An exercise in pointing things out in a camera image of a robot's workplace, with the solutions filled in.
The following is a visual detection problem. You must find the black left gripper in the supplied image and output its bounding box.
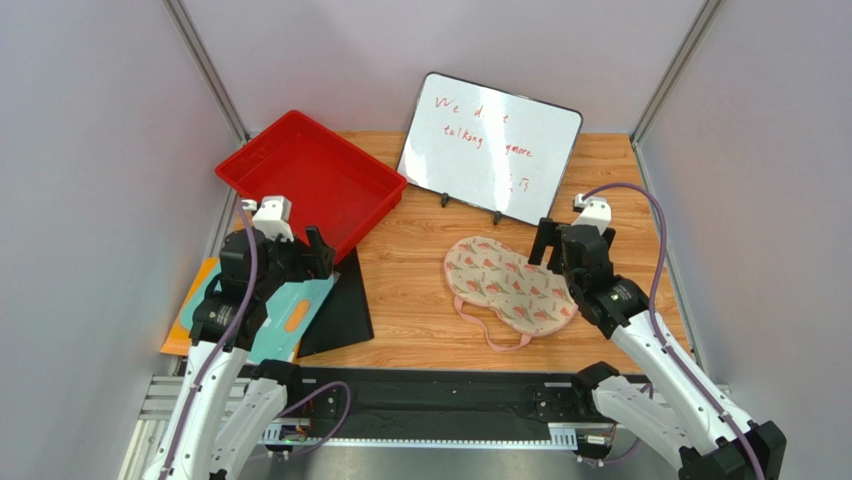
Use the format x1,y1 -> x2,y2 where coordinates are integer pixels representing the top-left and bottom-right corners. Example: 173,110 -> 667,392
255,224 -> 337,298

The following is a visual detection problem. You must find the floral mesh laundry bag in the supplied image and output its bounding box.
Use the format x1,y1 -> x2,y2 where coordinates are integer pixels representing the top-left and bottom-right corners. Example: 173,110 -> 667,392
443,236 -> 579,352

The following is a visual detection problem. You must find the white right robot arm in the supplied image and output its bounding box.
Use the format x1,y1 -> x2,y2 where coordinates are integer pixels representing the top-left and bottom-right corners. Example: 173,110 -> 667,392
529,218 -> 787,479

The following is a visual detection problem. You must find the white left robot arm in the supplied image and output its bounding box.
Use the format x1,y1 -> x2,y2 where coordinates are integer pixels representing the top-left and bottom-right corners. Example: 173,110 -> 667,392
142,226 -> 336,479

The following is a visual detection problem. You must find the teal board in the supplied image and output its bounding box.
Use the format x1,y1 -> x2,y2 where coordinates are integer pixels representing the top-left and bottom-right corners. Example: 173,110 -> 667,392
191,264 -> 337,365

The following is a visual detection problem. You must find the black board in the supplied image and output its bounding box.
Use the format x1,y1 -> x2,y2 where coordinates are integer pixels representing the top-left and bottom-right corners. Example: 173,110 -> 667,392
297,249 -> 375,358

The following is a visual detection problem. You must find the red plastic tray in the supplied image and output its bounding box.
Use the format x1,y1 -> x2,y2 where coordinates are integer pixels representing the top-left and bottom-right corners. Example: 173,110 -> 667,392
215,110 -> 407,263

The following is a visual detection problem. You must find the white dry-erase board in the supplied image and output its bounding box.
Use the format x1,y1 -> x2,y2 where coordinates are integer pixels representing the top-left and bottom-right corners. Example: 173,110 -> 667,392
397,72 -> 584,224

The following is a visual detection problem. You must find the orange board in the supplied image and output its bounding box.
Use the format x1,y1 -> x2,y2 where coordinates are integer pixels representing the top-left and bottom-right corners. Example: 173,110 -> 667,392
159,258 -> 219,357

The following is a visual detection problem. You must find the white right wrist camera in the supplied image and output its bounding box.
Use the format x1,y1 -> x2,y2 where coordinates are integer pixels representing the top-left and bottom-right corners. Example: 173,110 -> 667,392
571,194 -> 612,235

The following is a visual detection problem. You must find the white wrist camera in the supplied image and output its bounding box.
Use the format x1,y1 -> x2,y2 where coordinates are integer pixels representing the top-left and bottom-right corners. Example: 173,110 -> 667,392
241,195 -> 295,242
571,194 -> 612,235

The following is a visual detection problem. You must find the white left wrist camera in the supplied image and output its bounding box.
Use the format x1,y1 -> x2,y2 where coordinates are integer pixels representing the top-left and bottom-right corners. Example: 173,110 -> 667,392
241,195 -> 295,242

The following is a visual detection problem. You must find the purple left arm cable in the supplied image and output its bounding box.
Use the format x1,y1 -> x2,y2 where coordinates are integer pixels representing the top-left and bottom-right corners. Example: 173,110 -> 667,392
159,199 -> 352,480

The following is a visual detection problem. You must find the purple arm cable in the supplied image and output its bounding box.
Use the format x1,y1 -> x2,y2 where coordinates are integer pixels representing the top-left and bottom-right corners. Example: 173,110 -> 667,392
577,182 -> 767,480
159,199 -> 352,480

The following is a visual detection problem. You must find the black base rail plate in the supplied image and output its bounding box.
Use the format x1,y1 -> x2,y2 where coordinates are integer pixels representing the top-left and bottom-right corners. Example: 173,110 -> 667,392
286,367 -> 610,441

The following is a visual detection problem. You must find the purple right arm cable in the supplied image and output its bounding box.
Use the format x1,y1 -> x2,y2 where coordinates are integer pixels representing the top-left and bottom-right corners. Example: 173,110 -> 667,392
577,182 -> 767,480

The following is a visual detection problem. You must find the aluminium frame rail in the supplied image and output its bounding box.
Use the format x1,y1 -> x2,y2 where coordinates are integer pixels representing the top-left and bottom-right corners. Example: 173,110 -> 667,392
143,361 -> 743,479

